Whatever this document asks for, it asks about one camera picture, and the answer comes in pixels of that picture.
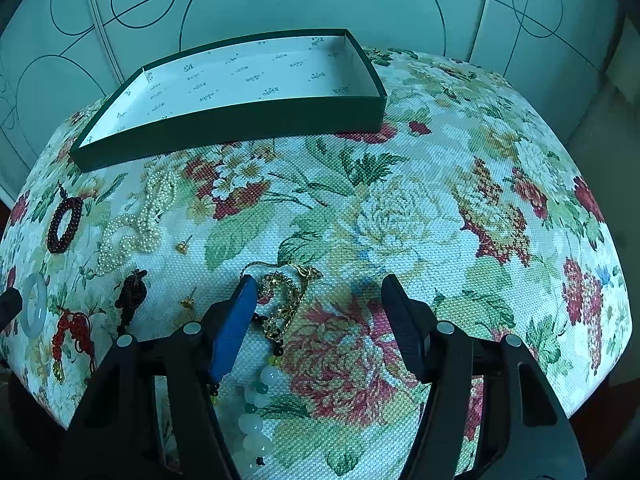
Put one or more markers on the gold earring lower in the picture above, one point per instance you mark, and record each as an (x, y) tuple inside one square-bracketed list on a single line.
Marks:
[(189, 301)]

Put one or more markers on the pale jade bangle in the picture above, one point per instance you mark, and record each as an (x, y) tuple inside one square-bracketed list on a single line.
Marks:
[(35, 304)]

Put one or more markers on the frosted glass wardrobe doors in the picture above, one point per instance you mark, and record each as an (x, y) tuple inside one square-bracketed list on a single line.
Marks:
[(59, 55)]

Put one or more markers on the red knot gold charm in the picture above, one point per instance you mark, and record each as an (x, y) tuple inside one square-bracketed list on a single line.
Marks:
[(77, 325)]

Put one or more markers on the black cord jade pendant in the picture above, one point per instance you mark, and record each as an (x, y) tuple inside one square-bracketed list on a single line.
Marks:
[(131, 296)]

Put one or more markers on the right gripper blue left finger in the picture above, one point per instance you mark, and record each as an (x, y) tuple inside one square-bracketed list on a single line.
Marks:
[(225, 325)]

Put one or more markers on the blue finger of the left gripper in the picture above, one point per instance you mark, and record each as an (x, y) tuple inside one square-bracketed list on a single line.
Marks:
[(11, 304)]

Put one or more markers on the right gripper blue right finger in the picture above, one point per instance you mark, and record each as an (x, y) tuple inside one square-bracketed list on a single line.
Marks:
[(411, 322)]

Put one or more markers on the gold stud earring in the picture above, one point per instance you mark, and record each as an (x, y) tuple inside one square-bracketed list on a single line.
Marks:
[(183, 246)]

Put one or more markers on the green shallow gift box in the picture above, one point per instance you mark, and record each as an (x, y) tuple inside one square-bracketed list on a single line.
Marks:
[(272, 85)]

